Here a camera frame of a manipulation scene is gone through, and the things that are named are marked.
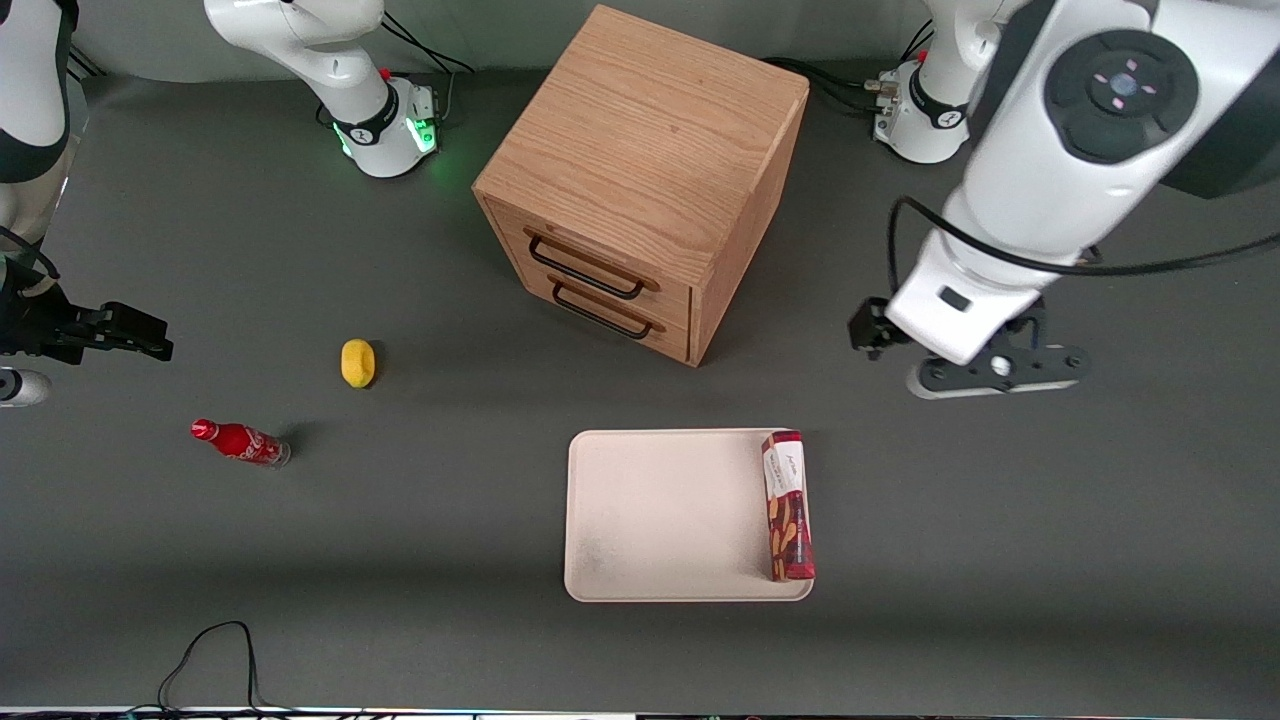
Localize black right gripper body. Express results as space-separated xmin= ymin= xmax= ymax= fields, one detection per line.
xmin=0 ymin=255 xmax=101 ymax=363

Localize red cookie box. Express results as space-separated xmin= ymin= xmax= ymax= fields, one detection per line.
xmin=761 ymin=430 xmax=816 ymax=583

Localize cream plastic tray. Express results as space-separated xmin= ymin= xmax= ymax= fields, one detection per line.
xmin=564 ymin=428 xmax=815 ymax=604

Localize red cola bottle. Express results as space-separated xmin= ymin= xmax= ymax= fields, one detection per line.
xmin=190 ymin=418 xmax=292 ymax=469

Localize yellow lemon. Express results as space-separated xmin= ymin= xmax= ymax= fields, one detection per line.
xmin=340 ymin=338 xmax=377 ymax=389

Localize wooden two-drawer cabinet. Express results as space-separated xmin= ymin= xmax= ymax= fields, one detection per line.
xmin=472 ymin=4 xmax=811 ymax=368

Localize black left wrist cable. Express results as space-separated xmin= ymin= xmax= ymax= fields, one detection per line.
xmin=886 ymin=195 xmax=1280 ymax=301

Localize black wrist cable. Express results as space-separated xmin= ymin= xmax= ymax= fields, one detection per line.
xmin=886 ymin=195 xmax=1280 ymax=301
xmin=0 ymin=225 xmax=63 ymax=283

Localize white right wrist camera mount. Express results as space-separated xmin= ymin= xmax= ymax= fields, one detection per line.
xmin=0 ymin=368 xmax=51 ymax=408

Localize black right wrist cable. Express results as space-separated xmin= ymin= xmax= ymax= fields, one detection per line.
xmin=0 ymin=225 xmax=63 ymax=283

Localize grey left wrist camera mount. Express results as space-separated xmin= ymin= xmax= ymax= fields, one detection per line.
xmin=907 ymin=298 xmax=1092 ymax=401

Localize black left base cables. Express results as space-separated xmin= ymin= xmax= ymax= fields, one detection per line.
xmin=760 ymin=18 xmax=939 ymax=113

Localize black base cables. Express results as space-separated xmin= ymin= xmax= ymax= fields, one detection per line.
xmin=378 ymin=8 xmax=477 ymax=129
xmin=760 ymin=18 xmax=939 ymax=113

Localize short black drawer handle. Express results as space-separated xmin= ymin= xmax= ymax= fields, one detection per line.
xmin=548 ymin=275 xmax=666 ymax=341

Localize long black drawer handle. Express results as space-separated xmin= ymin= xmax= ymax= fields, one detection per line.
xmin=524 ymin=228 xmax=661 ymax=301

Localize black looped table cable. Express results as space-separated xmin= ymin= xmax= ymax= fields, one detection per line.
xmin=125 ymin=620 xmax=366 ymax=720

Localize black right base cables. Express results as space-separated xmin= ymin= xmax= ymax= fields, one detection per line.
xmin=378 ymin=8 xmax=477 ymax=129

